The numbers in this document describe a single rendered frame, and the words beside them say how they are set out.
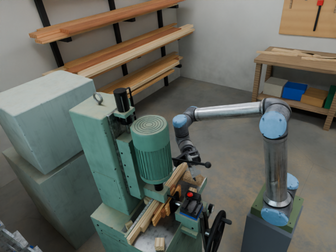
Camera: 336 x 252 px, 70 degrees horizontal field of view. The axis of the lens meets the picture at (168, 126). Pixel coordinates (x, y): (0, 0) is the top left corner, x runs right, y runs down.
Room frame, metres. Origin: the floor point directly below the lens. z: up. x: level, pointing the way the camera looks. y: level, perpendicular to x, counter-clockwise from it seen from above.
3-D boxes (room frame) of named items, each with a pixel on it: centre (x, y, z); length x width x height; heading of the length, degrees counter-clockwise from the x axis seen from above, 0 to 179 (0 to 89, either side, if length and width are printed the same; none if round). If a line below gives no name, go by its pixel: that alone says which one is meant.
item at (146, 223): (0.99, 0.03, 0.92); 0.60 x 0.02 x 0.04; 147
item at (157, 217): (0.87, 0.07, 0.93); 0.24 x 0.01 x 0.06; 147
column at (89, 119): (1.07, 0.33, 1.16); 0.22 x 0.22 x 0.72; 57
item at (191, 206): (0.82, -0.09, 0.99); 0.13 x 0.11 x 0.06; 147
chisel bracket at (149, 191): (0.92, 0.10, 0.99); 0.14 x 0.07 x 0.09; 57
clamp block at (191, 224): (0.81, -0.08, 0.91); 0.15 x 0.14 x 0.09; 147
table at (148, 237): (0.86, -0.01, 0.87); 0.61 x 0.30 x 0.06; 147
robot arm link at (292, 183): (1.00, -0.70, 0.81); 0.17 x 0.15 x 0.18; 144
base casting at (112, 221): (0.98, 0.19, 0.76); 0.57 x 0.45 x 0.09; 57
